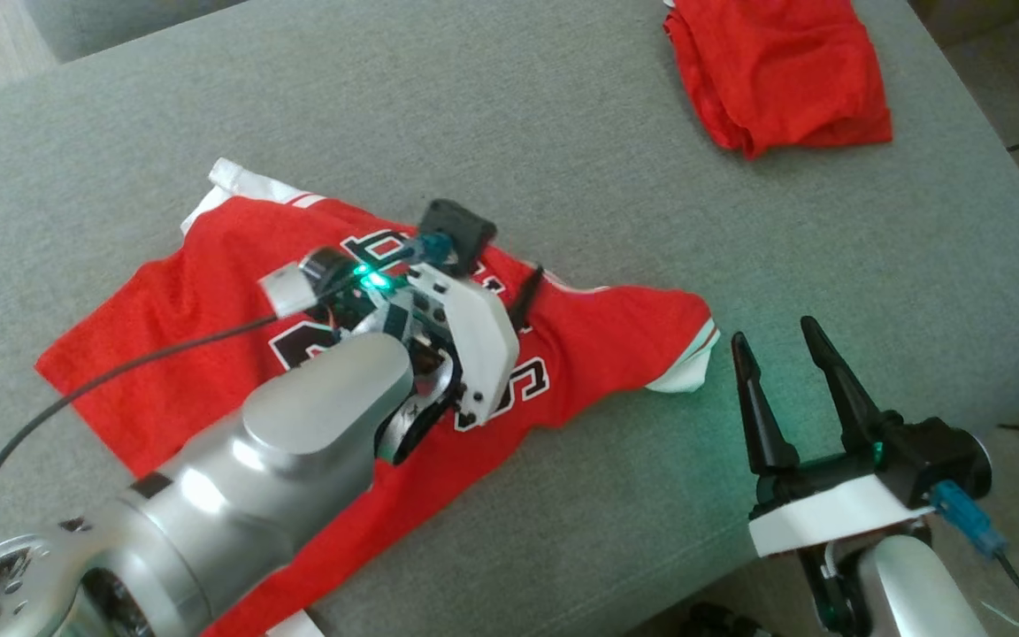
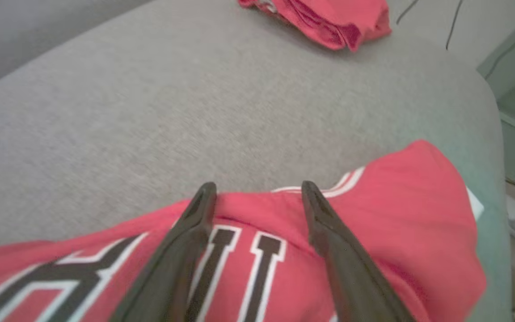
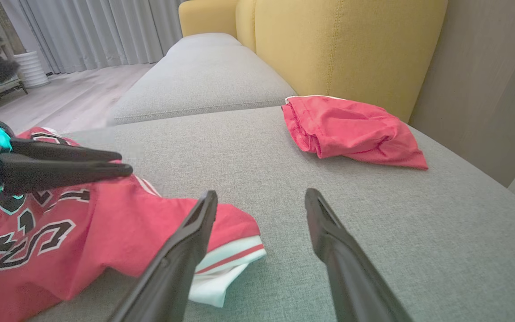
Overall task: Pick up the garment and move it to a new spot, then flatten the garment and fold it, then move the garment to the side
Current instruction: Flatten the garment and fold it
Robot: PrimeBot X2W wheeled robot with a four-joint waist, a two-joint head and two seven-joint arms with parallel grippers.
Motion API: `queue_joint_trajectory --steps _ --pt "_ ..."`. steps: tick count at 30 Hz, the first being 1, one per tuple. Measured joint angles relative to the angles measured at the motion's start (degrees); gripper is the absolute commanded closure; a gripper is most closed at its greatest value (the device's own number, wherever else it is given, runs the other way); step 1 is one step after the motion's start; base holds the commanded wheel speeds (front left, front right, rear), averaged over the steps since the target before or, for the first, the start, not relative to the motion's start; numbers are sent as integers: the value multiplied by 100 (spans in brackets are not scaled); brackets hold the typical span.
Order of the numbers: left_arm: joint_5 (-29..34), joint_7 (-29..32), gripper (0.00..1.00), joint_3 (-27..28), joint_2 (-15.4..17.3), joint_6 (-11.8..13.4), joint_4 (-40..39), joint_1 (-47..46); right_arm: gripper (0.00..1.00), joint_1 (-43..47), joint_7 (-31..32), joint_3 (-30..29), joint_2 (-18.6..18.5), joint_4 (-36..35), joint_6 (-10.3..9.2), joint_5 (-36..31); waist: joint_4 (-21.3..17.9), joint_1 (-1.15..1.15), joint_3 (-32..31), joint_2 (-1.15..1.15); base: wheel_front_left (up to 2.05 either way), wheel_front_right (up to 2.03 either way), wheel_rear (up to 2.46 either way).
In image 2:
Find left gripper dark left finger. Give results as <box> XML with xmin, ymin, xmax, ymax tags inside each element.
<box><xmin>110</xmin><ymin>181</ymin><xmax>218</xmax><ymax>322</ymax></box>

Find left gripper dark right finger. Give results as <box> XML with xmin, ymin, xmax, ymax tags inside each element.
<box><xmin>301</xmin><ymin>180</ymin><xmax>414</xmax><ymax>322</ymax></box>

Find red white basketball jersey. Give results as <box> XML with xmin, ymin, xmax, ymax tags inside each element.
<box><xmin>0</xmin><ymin>140</ymin><xmax>487</xmax><ymax>322</ymax></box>

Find red Bulls basketball shorts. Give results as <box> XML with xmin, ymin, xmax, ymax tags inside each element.
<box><xmin>238</xmin><ymin>0</ymin><xmax>392</xmax><ymax>52</ymax></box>

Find grey fabric sofa seat cushion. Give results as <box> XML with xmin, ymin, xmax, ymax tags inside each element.
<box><xmin>0</xmin><ymin>0</ymin><xmax>513</xmax><ymax>322</ymax></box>

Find thin black wall cable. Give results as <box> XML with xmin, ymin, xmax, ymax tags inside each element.
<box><xmin>445</xmin><ymin>0</ymin><xmax>464</xmax><ymax>50</ymax></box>
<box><xmin>395</xmin><ymin>0</ymin><xmax>420</xmax><ymax>25</ymax></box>

